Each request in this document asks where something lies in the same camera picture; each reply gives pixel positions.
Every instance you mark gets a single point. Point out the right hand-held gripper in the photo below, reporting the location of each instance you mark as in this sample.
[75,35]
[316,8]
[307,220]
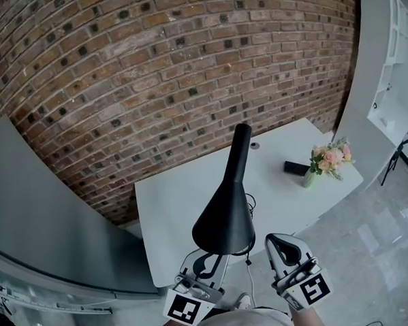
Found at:
[313,291]

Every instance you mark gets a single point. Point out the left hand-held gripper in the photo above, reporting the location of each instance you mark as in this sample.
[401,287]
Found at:
[182,308]

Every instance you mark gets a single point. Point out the person's right forearm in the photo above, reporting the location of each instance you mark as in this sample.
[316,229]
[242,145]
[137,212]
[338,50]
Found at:
[306,322]

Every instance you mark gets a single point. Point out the person's white shoe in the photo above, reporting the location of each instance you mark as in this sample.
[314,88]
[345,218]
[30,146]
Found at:
[242,301]

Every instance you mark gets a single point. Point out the person's light shirt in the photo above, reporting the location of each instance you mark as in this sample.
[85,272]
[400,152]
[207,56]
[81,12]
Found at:
[239,324]

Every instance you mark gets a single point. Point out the pale green vase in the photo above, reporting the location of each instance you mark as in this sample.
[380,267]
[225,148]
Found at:
[309,180]

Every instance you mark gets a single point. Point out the black rectangular box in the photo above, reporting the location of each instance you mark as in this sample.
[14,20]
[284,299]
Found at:
[295,167]

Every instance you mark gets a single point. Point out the pink flower bouquet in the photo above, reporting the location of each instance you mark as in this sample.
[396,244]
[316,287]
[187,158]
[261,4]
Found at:
[330,157]

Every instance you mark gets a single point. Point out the grey metal cabinet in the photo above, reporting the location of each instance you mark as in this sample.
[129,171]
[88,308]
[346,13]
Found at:
[39,208]

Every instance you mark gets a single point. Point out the white shelf cabinet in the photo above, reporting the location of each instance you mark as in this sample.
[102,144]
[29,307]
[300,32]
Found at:
[388,108]

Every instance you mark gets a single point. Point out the grey fisheye camera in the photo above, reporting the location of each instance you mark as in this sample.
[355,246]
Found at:
[306,267]
[190,284]

